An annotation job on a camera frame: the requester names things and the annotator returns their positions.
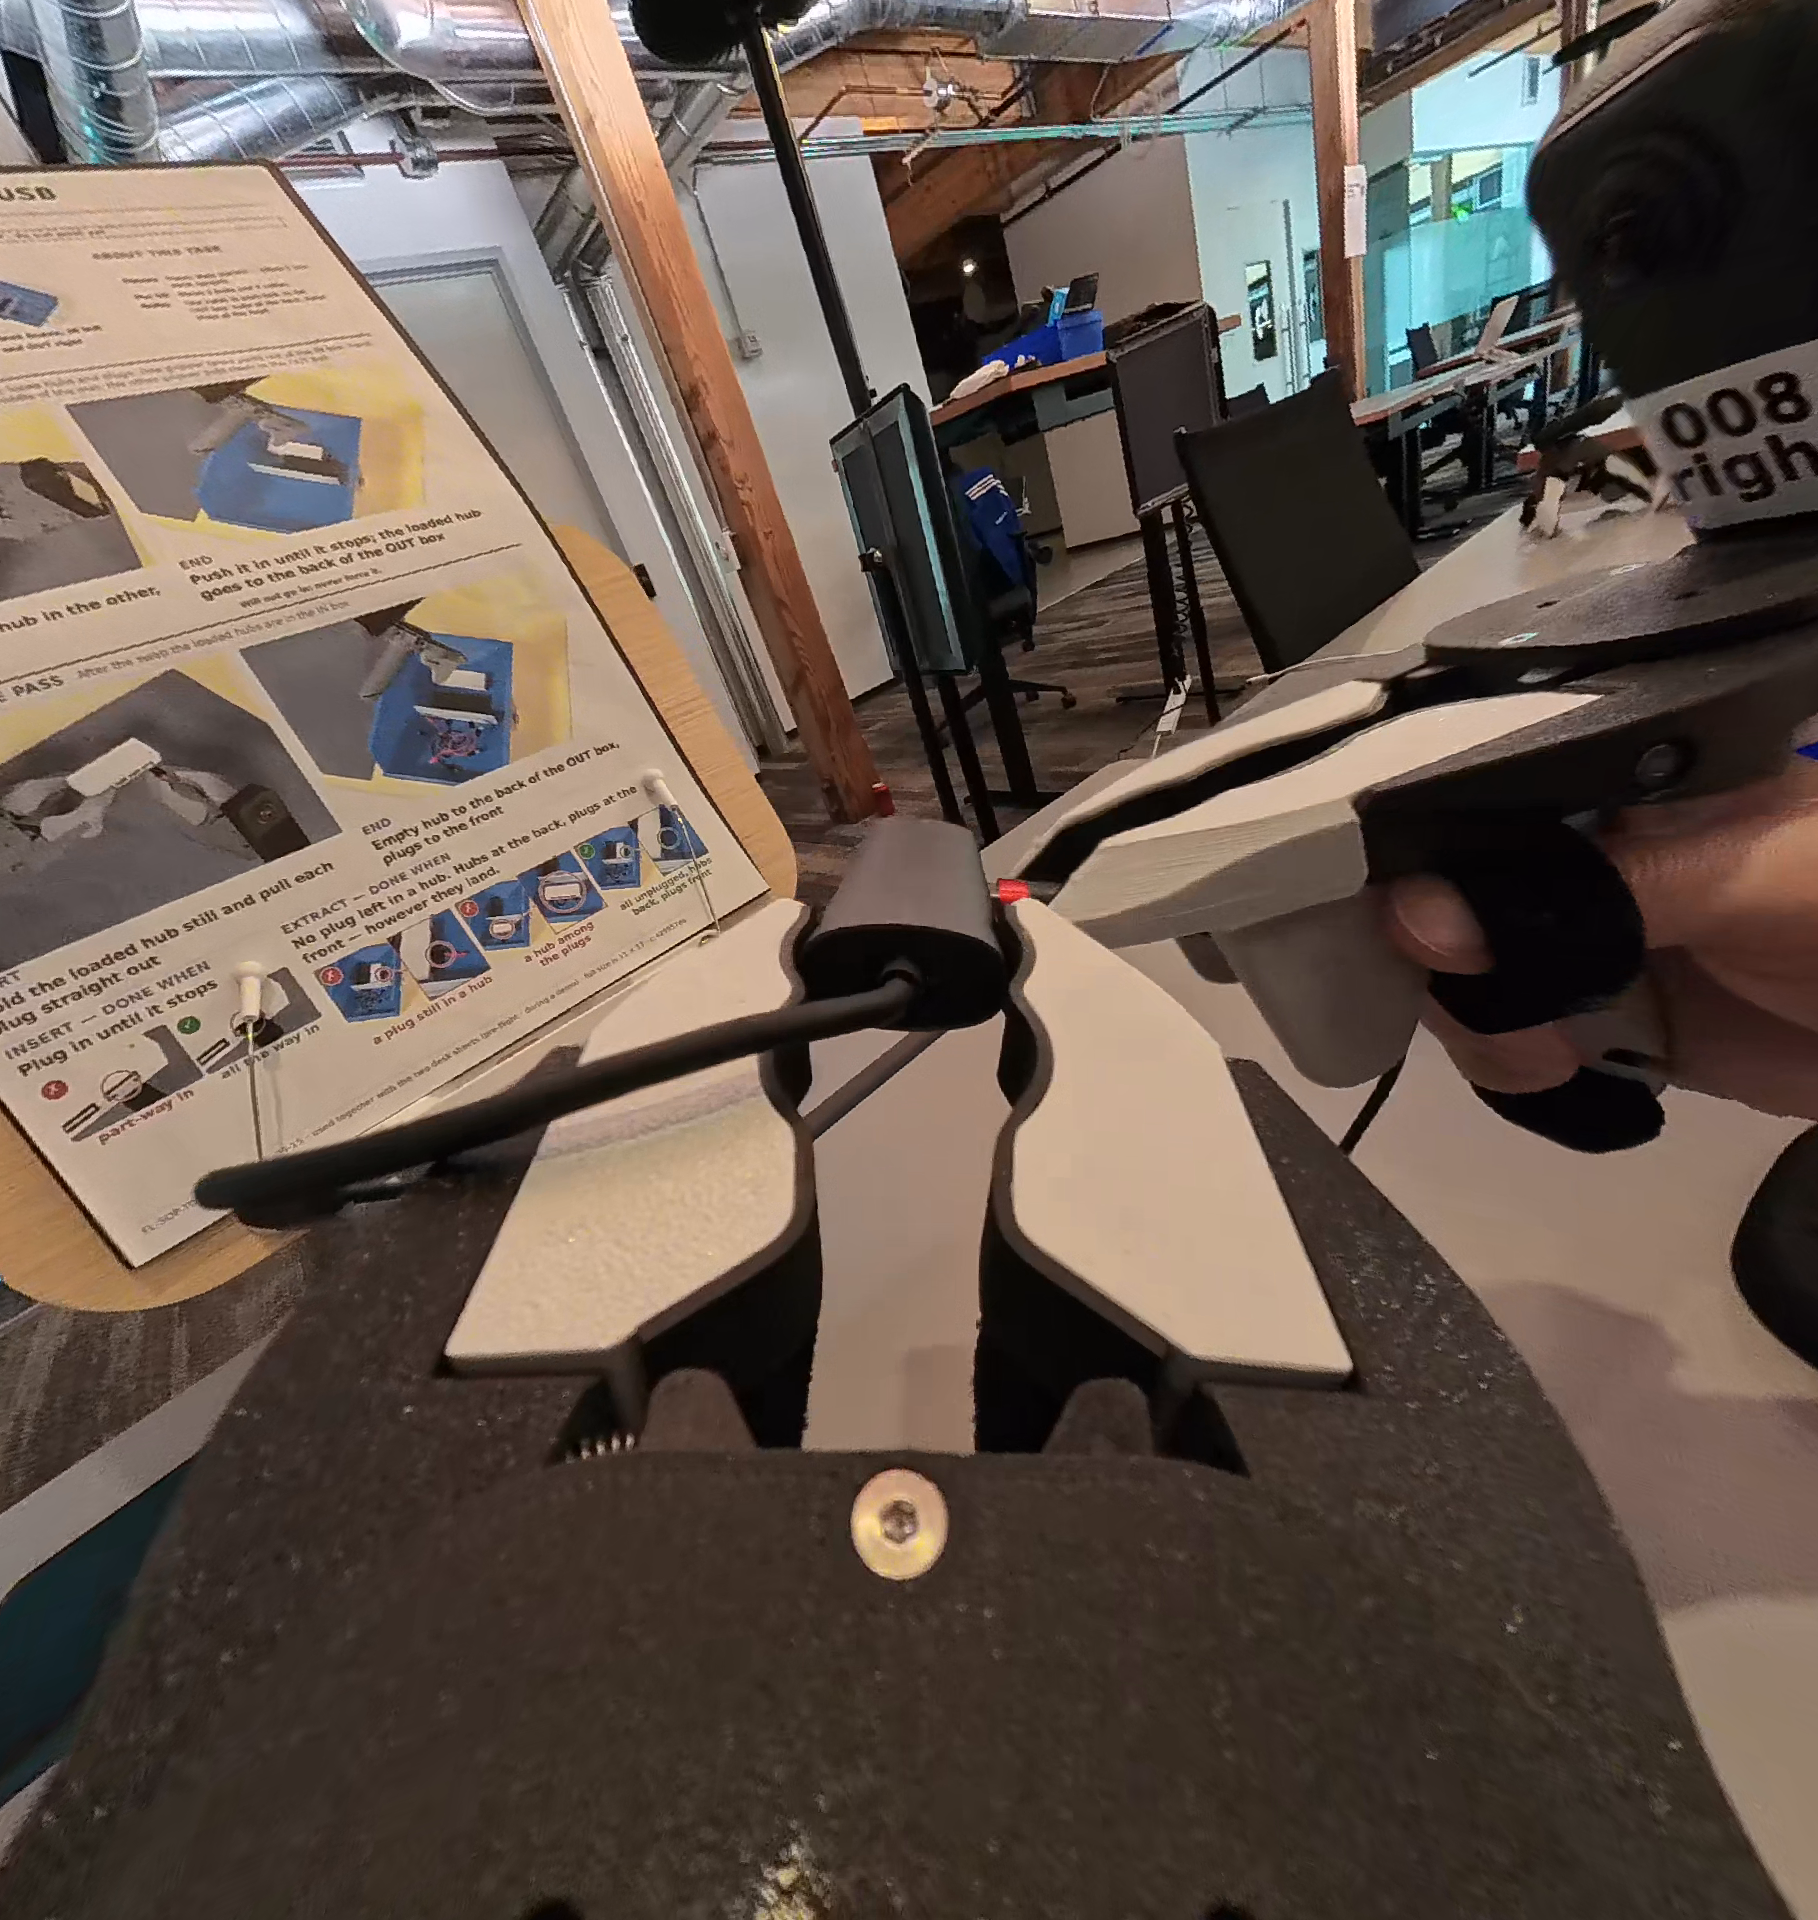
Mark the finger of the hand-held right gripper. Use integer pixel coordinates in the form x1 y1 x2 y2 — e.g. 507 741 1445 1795
1018 678 1402 882
1051 692 1604 950

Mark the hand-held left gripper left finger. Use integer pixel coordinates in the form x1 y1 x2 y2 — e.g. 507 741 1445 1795
442 897 823 1388

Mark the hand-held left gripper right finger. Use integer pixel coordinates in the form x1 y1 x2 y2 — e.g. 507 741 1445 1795
984 897 1357 1396

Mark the black usb cable red plug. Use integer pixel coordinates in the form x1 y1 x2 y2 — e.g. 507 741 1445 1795
1000 878 1410 1159

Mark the grey usb hub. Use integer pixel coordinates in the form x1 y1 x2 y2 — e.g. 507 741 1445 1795
192 816 1010 1226

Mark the person's right hand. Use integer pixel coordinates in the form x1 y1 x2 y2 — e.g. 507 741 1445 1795
1379 755 1818 1127

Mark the black office chair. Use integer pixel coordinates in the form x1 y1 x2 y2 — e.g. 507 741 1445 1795
1176 394 1424 680

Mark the blue white jacket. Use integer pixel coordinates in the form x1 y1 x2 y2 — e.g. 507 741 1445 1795
951 469 1041 635

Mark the black computer monitor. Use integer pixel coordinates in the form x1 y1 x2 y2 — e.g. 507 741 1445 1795
1107 305 1229 515

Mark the black framed panel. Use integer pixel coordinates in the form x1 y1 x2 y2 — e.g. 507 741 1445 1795
832 383 988 680

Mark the wooden book stand white base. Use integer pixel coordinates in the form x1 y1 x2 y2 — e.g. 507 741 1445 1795
0 525 801 1318

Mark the printed instruction sheet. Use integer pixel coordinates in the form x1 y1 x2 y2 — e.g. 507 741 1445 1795
0 161 771 1269

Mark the wooden pillar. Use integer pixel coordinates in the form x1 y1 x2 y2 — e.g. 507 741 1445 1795
516 0 888 825

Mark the black floor lamp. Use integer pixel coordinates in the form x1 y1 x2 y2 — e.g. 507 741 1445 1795
628 0 881 430

